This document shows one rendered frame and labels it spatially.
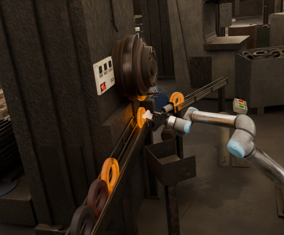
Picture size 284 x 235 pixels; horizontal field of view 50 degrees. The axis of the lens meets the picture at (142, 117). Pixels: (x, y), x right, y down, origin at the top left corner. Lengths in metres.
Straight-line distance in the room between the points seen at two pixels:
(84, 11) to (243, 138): 1.15
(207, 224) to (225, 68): 2.87
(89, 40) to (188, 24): 3.19
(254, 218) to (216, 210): 0.28
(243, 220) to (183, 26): 3.21
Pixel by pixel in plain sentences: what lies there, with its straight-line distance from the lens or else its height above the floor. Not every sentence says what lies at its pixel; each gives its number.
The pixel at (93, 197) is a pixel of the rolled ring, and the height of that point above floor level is 0.71.
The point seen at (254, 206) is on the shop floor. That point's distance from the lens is 2.58.
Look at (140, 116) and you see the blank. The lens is 2.22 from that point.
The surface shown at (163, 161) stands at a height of 0.61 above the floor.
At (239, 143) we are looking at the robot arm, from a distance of 1.89.
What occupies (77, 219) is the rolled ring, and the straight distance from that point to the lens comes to 1.38.
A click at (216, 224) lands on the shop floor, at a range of 2.39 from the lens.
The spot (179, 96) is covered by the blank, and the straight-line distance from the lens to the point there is 2.70.
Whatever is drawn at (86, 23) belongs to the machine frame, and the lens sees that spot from 1.76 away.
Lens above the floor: 1.53
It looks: 20 degrees down
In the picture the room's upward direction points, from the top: 6 degrees counter-clockwise
